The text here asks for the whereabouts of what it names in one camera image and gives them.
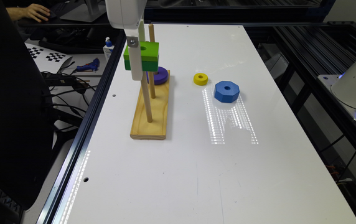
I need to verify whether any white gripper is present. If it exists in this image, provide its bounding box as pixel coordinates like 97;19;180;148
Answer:
105;0;147;81

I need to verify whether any green square block with hole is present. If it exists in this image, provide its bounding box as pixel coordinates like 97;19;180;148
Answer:
123;42;159;72

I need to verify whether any purple round disc block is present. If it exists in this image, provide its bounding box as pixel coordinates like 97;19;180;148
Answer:
153;67;169;85

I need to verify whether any blue octagonal block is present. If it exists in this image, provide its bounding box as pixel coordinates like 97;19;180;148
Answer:
214;81;240;103

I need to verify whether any person's hand at desk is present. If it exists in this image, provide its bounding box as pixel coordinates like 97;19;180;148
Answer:
22;4;50;22

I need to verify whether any wooden peg middle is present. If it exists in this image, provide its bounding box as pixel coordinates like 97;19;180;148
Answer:
148;24;156;99

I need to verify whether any wooden peg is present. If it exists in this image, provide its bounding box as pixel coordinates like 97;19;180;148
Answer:
148;24;156;99
141;76;152;123

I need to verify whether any white lotion bottle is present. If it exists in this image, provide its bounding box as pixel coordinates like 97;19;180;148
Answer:
103;37;114;60

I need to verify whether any wooden peg near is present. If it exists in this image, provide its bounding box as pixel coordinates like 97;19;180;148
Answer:
141;76;152;123

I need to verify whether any blue glue gun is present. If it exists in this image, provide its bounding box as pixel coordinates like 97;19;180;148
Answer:
76;58;100;72

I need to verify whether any checkerboard calibration sheet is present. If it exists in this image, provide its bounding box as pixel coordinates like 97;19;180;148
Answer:
26;44;72;73

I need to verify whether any wooden peg base board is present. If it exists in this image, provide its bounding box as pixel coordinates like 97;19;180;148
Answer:
130;70;170;140

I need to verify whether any black monitor back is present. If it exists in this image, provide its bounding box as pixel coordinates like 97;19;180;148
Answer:
0;1;54;210

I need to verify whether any yellow ring block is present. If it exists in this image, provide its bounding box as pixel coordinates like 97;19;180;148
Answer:
194;73;208;86

